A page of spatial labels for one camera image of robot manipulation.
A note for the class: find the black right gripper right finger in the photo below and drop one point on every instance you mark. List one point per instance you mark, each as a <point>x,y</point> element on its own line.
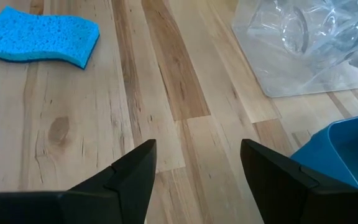
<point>275,186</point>

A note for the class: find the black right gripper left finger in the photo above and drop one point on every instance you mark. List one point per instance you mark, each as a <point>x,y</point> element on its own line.
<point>126,186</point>

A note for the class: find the blue plastic bin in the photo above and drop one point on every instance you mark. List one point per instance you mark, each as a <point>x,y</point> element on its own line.
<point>346,149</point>

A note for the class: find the clear plastic bin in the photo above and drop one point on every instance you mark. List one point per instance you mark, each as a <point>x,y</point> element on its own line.
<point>275,77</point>

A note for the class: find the blue wavy kitchen sponge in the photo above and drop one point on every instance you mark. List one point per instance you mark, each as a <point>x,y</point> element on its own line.
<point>39,34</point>

